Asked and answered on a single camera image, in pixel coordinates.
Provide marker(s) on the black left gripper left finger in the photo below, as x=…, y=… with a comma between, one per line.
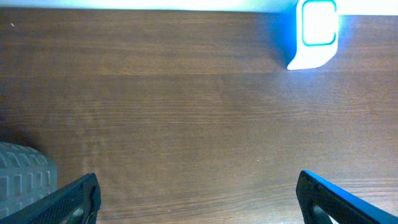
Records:
x=78, y=202

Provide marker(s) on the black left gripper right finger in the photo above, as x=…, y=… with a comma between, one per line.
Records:
x=322, y=202

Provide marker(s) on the white barcode scanner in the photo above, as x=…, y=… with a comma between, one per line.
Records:
x=317, y=28

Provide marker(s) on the grey plastic basket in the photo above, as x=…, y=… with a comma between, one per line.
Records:
x=27, y=176

